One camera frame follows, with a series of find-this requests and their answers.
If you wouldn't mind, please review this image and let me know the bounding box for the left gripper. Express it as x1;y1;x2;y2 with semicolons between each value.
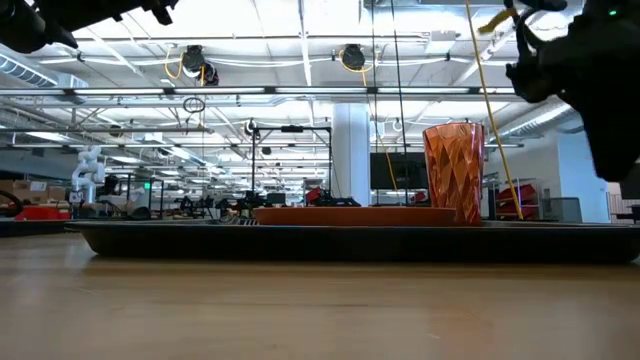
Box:
0;0;180;54

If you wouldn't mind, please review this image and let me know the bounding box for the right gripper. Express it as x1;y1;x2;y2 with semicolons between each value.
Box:
505;0;640;184

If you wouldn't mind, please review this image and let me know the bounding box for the orange faceted plastic cup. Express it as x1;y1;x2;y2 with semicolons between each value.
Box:
422;121;487;226

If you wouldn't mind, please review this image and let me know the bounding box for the orange plate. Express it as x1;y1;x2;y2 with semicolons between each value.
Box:
252;205;457;227

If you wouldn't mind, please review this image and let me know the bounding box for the black plastic tray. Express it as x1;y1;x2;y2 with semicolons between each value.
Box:
64;219;640;265

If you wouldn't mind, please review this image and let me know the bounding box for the rack with red bins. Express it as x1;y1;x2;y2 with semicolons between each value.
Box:
487;178;542;220

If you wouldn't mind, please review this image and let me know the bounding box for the cardboard box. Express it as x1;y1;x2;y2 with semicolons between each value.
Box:
0;178;67;202

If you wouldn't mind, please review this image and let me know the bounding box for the yellow gripper tag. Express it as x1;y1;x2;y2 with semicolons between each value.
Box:
477;7;519;35

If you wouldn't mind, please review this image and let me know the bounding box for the black hoop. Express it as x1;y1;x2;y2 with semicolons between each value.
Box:
0;189;25;219

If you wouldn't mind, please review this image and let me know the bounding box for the red box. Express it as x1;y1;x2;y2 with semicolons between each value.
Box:
13;204;72;222

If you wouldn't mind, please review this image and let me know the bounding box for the black monitor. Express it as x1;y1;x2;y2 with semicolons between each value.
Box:
369;152;430;191

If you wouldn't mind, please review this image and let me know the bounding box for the white pillar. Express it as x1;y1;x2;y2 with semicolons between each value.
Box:
332;102;372;207

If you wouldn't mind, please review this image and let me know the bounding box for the yellow hanging cable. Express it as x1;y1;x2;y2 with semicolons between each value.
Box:
464;0;525;220

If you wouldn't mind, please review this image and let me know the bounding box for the black cable ring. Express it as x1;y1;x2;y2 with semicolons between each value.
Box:
182;95;207;114

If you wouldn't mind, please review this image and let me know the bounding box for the black aluminium table frame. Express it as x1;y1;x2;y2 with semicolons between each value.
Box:
0;219;71;238

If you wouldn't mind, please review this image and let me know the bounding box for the black hanging cable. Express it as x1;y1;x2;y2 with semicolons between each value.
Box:
389;0;409;206

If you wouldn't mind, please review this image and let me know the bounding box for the black metal stand frame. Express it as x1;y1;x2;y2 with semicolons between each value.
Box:
251;124;334;199

